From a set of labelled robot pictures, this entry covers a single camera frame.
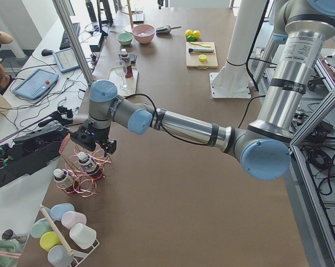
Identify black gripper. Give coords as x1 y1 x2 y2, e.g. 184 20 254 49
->
71 121 117 156

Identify copper wire bottle basket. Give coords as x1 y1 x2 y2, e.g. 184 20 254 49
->
59 134 112 198

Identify tea bottle white cap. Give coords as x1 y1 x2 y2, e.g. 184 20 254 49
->
120 48 133 78

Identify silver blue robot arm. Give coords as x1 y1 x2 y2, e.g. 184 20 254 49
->
71 1 335 181

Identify tea bottle far one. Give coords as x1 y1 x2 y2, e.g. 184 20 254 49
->
77 152 104 180

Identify tea bottle dark label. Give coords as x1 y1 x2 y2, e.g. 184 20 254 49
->
53 169 79 195

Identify cream rabbit tray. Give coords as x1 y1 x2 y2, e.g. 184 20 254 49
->
108 66 139 96

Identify clear wine glass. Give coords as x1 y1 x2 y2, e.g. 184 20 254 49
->
114 60 128 91

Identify pink plastic cup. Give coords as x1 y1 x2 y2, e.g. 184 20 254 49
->
61 211 87 230

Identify blue plastic cup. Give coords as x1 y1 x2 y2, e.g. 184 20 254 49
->
50 202 75 221

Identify white plastic cup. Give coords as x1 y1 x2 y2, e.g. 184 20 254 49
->
69 223 97 249

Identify blue teach pendant near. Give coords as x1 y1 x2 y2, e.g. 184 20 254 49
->
13 69 59 100

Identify blue teach pendant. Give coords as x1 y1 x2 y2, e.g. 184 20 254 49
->
52 48 79 73
13 69 59 100

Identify blue teach pendant far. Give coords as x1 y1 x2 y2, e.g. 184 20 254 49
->
52 48 79 73

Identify mint green plastic cup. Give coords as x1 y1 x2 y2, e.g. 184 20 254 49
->
31 218 53 239

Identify green ceramic bowl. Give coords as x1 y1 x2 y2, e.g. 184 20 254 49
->
117 32 133 46

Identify black keyboard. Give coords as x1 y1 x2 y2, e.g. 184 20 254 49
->
59 22 81 51

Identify yellow plastic cup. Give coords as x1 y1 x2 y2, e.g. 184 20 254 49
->
40 231 62 251

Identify black computer mouse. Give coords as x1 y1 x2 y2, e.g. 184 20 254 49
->
41 49 53 56

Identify pink bowl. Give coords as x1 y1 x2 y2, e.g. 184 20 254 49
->
132 24 156 44

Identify clear ice cubes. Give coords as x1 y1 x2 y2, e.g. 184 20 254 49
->
136 29 154 37

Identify bamboo cutting board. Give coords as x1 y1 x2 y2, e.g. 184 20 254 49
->
186 42 218 68

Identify grey plastic cup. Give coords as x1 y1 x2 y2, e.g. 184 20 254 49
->
47 245 73 267

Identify steel muddler black tip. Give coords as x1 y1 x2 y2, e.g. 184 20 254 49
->
188 48 214 53

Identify half lemon slice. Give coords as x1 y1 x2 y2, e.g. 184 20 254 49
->
198 55 207 62

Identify steel ice scoop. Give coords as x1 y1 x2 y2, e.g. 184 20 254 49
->
156 25 182 35

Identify yellow plastic knife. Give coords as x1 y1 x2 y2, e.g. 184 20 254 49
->
189 42 211 47

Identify wooden stand with round base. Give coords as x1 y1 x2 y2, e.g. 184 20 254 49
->
120 0 144 33

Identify steel jigger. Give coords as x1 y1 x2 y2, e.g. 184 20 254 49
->
2 229 28 244

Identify upper yellow lemon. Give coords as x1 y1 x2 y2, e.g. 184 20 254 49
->
185 29 193 38

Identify green bowl with utensils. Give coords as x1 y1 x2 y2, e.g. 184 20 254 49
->
0 239 23 267

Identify black camera gimbal device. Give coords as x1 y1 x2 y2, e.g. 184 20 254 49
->
38 106 73 127

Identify white wire cup rack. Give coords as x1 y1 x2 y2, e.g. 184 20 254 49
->
39 204 100 266

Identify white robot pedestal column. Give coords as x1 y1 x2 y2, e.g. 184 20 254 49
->
210 0 269 98

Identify grey aluminium post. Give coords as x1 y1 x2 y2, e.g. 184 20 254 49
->
52 0 93 87

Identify aluminium frame truss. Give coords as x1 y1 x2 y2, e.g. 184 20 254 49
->
253 36 335 267

